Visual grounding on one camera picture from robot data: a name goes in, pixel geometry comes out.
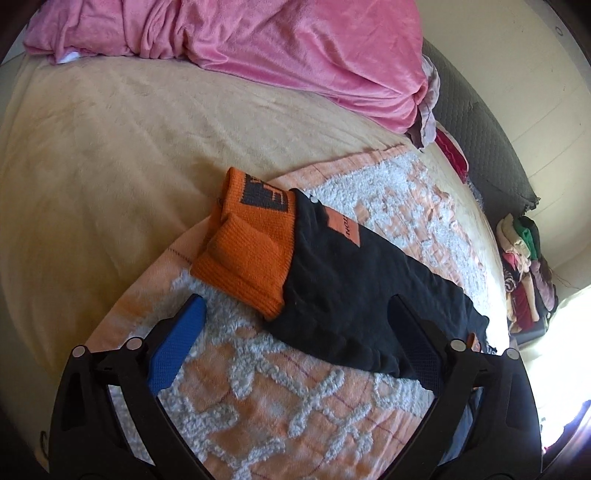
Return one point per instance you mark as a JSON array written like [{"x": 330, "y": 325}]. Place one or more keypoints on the pile of folded clothes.
[{"x": 526, "y": 272}]

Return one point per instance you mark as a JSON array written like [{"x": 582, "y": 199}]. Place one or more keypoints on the pink blanket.
[{"x": 277, "y": 46}]

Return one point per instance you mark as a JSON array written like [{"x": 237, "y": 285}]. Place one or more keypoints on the grey patterned cloth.
[{"x": 474, "y": 189}]

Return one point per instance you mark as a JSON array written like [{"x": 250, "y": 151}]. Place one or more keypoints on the red cloth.
[{"x": 450, "y": 150}]

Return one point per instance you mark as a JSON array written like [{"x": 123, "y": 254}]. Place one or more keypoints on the beige bed cover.
[{"x": 115, "y": 161}]

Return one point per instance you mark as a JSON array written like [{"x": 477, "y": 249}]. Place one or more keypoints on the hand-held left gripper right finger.
[{"x": 418, "y": 344}]

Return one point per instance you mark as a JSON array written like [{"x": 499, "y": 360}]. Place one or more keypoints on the orange white tufted blanket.
[{"x": 277, "y": 383}]

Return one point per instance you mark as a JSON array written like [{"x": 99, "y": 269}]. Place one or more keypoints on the mauve grey cloth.
[{"x": 429, "y": 115}]

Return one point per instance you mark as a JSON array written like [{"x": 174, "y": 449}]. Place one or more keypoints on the black garment with orange band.
[{"x": 351, "y": 277}]

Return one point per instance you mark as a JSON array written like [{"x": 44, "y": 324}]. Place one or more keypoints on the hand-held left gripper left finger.
[{"x": 178, "y": 339}]

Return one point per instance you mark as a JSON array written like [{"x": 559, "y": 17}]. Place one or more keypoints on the dark grey shelf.
[{"x": 535, "y": 328}]

